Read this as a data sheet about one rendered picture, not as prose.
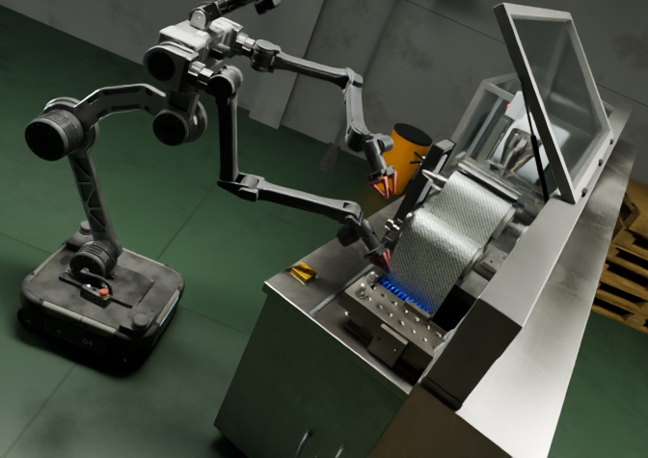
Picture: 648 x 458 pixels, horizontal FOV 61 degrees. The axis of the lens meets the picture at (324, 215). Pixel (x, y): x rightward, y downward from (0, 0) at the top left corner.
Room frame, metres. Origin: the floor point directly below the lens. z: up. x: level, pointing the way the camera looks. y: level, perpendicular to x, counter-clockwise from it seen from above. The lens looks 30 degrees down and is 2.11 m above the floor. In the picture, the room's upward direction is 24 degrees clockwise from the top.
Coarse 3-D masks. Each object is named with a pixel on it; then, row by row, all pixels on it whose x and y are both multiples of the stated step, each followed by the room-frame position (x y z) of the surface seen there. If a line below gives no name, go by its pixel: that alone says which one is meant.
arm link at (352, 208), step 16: (256, 176) 1.73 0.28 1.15; (240, 192) 1.63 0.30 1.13; (256, 192) 1.64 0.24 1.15; (272, 192) 1.67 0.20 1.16; (288, 192) 1.68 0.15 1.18; (304, 192) 1.71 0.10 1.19; (304, 208) 1.67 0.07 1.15; (320, 208) 1.67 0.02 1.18; (336, 208) 1.67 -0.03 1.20; (352, 208) 1.69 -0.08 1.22
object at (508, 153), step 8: (504, 144) 2.34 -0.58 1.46; (504, 152) 2.32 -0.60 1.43; (512, 152) 2.29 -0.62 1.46; (504, 160) 2.32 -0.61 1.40; (512, 160) 2.30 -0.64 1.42; (520, 160) 2.29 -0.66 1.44; (528, 160) 2.31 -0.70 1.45; (512, 168) 2.31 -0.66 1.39; (520, 168) 2.33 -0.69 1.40; (504, 176) 2.32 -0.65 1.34
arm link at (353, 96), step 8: (352, 80) 2.17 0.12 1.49; (360, 80) 2.17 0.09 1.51; (352, 88) 2.14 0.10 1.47; (360, 88) 2.16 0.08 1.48; (344, 96) 2.19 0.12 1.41; (352, 96) 2.07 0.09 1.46; (360, 96) 2.10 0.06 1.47; (352, 104) 2.01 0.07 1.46; (360, 104) 2.04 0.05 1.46; (352, 112) 1.95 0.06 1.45; (360, 112) 1.98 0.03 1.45; (352, 120) 1.88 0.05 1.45; (360, 120) 1.91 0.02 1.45; (352, 128) 1.82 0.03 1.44; (352, 136) 1.81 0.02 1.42; (360, 136) 1.81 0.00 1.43; (352, 144) 1.81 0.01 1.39
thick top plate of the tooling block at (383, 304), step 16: (352, 288) 1.52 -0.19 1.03; (368, 288) 1.56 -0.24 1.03; (384, 288) 1.60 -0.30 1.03; (352, 304) 1.47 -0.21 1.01; (368, 304) 1.48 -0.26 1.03; (384, 304) 1.51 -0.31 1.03; (400, 304) 1.55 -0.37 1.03; (368, 320) 1.44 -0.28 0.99; (384, 320) 1.43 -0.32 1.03; (400, 320) 1.47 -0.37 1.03; (416, 320) 1.51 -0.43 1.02; (400, 336) 1.40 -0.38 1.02; (416, 336) 1.42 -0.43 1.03; (432, 336) 1.46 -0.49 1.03; (416, 352) 1.38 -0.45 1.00; (432, 352) 1.38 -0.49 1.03
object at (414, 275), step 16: (400, 256) 1.65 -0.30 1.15; (416, 256) 1.63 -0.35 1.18; (384, 272) 1.65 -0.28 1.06; (400, 272) 1.64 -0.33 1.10; (416, 272) 1.62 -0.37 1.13; (432, 272) 1.60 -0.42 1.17; (400, 288) 1.63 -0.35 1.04; (416, 288) 1.61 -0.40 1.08; (432, 288) 1.59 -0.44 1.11; (448, 288) 1.58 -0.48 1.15; (432, 304) 1.58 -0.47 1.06
